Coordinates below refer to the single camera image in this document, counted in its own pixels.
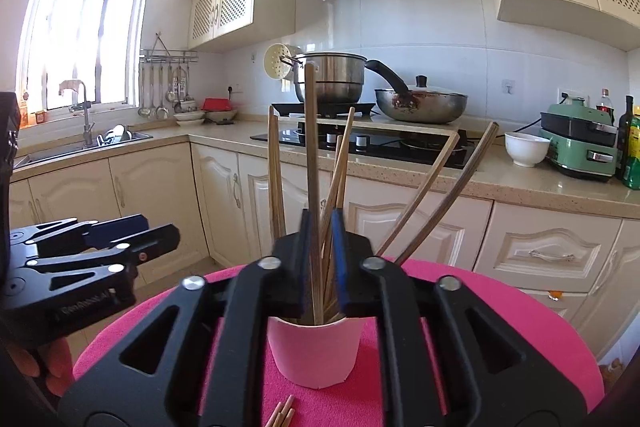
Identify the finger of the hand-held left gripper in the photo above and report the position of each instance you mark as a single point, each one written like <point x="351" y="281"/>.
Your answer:
<point x="120" y="227"/>
<point x="155" y="239"/>

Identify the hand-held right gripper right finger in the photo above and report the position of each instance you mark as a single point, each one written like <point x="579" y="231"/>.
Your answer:
<point x="339" y="267"/>

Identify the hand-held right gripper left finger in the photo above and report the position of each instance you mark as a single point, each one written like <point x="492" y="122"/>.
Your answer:
<point x="306" y="267"/>

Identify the pink paper cup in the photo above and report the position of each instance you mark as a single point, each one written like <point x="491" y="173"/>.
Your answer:
<point x="315" y="352"/>

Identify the bunch of wooden chopsticks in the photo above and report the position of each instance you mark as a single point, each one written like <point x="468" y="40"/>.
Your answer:
<point x="274" y="167"/>

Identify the brown chopstick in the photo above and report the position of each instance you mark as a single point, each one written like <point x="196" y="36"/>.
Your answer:
<point x="311" y="132"/>
<point x="286" y="409"/>
<point x="275" y="412"/>
<point x="292" y="418"/>

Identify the person's left hand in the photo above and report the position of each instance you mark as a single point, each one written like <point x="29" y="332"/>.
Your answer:
<point x="50" y="364"/>

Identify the steel bowl in sink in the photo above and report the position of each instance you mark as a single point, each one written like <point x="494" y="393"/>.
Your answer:
<point x="117" y="134"/>

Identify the steel kitchen sink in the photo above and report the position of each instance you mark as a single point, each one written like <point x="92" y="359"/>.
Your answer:
<point x="55" y="152"/>

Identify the steel kitchen faucet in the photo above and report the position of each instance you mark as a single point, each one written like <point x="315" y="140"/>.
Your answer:
<point x="87" y="117"/>

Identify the steel ladle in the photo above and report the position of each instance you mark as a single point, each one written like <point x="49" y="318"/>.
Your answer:
<point x="144" y="111"/>
<point x="161" y="112"/>

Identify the stack of white dishes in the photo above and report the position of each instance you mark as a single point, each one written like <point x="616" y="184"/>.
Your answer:
<point x="189" y="117"/>

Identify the black glass gas hob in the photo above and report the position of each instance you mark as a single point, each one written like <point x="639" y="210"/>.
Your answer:
<point x="390" y="149"/>

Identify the small orange jar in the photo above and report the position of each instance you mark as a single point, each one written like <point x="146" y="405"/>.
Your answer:
<point x="41" y="117"/>

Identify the patterned ceramic bowl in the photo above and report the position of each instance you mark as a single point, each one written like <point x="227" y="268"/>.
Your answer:
<point x="222" y="116"/>

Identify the steel spatula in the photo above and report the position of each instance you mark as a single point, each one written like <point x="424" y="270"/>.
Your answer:
<point x="172" y="94"/>

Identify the cloth on faucet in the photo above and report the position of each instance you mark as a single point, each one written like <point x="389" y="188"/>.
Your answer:
<point x="70" y="86"/>

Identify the cream stone board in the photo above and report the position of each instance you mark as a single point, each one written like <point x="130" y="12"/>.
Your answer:
<point x="400" y="127"/>

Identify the small windowsill bottle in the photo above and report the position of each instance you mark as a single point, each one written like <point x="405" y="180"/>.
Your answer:
<point x="24" y="104"/>

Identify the black induction cooker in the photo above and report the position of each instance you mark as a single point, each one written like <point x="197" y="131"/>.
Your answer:
<point x="330" y="109"/>

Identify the stainless steel pot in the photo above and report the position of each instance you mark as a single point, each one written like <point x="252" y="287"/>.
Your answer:
<point x="335" y="79"/>

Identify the pink tablecloth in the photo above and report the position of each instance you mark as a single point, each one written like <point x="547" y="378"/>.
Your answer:
<point x="525" y="332"/>

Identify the cream lower kitchen cabinets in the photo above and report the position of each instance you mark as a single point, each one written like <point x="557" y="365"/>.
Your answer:
<point x="540" y="247"/>

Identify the beige kitchen countertop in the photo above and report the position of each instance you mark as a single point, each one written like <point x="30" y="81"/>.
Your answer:
<point x="525" y="184"/>

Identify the cream steamer plate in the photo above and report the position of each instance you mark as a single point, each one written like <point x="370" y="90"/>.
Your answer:
<point x="277" y="62"/>

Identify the barred kitchen window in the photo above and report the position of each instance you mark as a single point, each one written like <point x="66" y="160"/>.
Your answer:
<point x="85" y="22"/>

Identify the small orange object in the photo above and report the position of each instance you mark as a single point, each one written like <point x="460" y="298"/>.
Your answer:
<point x="555" y="295"/>

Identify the white ceramic bowl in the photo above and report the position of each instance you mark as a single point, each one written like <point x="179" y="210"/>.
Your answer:
<point x="527" y="149"/>

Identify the small lattice door cabinet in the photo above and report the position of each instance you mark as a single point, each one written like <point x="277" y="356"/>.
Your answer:
<point x="225" y="12"/>

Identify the green electric cooker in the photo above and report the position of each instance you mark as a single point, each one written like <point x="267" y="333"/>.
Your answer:
<point x="580" y="142"/>

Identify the dark glass bottle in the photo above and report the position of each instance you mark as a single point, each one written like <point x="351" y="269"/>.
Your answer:
<point x="625" y="132"/>

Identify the yellow green bottle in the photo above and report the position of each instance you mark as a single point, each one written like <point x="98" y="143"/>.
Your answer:
<point x="634" y="152"/>

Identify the white wall socket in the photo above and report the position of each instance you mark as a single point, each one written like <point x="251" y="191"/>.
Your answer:
<point x="234" y="90"/>

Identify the wall utensil rack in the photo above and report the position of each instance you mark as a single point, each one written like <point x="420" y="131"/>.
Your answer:
<point x="167" y="54"/>

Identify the white wall hook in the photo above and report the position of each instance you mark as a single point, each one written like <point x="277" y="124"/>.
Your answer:
<point x="508" y="87"/>

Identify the wall socket with plug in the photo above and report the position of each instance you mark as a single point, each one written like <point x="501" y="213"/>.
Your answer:
<point x="575" y="97"/>

